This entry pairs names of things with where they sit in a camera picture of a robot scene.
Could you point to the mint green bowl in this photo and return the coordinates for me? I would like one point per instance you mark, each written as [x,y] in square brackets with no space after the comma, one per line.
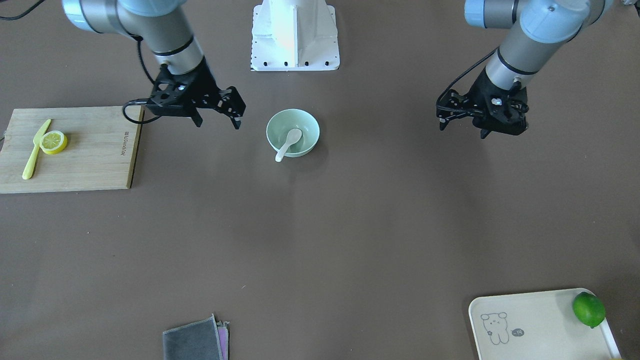
[283,121]

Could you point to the green lime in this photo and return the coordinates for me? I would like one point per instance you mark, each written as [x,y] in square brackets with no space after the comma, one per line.
[588,309]

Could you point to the beige rabbit tray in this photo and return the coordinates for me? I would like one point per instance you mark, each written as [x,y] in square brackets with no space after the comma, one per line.
[537,326]

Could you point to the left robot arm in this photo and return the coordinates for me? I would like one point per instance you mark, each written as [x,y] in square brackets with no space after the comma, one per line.
[537,29]

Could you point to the bamboo cutting board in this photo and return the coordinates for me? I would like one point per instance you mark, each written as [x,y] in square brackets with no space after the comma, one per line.
[100,154]

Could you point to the folded grey cloth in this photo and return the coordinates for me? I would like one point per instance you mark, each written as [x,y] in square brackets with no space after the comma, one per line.
[207,339]

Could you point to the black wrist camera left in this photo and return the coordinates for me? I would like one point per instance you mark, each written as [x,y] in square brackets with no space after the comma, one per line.
[451,105]

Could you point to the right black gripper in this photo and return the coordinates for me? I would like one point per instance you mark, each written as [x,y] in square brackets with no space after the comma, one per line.
[203,81]

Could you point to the white ceramic spoon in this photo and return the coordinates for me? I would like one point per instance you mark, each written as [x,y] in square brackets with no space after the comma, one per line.
[292,137]

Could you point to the halved lemon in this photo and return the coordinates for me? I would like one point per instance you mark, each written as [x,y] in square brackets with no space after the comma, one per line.
[53,142]

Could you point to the white camera pole base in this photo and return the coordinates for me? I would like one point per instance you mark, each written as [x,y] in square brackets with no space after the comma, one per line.
[294,35]

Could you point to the yellow plastic knife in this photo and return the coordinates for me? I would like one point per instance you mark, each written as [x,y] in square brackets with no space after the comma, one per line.
[29,168]

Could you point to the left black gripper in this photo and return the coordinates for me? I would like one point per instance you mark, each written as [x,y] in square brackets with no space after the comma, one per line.
[481,91]

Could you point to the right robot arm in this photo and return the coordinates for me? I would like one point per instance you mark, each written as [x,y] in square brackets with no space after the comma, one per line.
[161,24]

